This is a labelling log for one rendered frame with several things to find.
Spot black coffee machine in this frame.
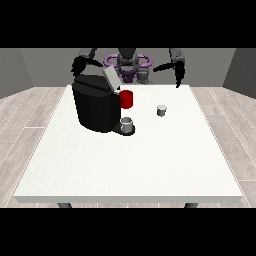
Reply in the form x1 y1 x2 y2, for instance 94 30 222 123
71 74 136 136

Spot small grey coffee pod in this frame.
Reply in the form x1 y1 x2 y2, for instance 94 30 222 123
156 104 167 117

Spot grey robot trunk purple rings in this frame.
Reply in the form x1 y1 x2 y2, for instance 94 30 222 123
103 48 155 86

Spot pale grey machine lid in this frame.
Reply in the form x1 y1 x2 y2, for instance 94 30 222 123
102 65 122 90

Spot red pod holder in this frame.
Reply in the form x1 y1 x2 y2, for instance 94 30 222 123
119 89 134 110

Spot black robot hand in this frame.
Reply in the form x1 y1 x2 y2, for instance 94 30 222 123
152 59 186 89
70 55 104 76

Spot small grey cup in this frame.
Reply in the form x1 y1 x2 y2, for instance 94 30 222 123
120 116 134 133

